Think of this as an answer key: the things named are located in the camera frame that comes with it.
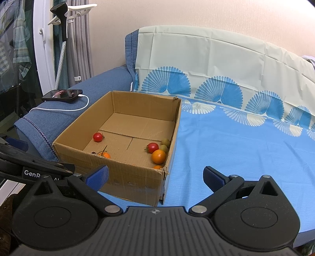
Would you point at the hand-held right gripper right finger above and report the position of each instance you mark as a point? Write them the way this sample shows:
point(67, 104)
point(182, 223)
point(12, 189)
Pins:
point(214, 177)

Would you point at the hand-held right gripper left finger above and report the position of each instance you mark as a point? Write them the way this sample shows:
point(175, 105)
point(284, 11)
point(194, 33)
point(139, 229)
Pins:
point(97, 177)

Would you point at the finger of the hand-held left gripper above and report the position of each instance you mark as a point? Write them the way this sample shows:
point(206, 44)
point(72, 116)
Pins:
point(17, 144)

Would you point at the small orange with stem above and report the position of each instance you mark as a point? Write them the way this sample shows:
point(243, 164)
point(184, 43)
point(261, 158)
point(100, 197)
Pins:
point(105, 155)

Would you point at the red cherry tomato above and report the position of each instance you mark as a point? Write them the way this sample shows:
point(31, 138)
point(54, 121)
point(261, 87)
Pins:
point(98, 137)
point(152, 147)

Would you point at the small green fruit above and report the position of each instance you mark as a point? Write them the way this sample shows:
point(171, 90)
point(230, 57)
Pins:
point(166, 142)
point(164, 148)

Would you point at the large orange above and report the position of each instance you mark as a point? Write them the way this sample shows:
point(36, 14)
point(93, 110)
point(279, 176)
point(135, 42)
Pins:
point(158, 156)

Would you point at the brown cardboard box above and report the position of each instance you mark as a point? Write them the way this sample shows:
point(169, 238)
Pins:
point(142, 123)

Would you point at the black smartphone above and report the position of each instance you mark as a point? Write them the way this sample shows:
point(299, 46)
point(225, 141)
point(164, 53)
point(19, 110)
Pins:
point(62, 95)

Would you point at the plaid shirt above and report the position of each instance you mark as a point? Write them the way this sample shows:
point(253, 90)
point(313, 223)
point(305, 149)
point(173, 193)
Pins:
point(21, 49)

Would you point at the blue sofa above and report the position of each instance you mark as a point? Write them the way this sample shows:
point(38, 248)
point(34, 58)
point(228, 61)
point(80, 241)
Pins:
point(105, 81)

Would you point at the grey curtain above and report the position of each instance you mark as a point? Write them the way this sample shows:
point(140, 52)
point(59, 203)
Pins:
point(81, 49)

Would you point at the blue fan-print sheet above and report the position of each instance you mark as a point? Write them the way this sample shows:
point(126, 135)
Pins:
point(221, 61)

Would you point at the black garment steamer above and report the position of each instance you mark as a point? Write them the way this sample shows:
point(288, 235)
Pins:
point(63, 27)

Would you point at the white plastic hanger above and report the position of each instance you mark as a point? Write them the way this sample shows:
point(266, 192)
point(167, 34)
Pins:
point(81, 8)

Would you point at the light lavender cloth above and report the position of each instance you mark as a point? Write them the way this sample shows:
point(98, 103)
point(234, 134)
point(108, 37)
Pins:
point(310, 59)

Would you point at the white door frame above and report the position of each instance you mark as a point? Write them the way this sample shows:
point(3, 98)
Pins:
point(44, 61)

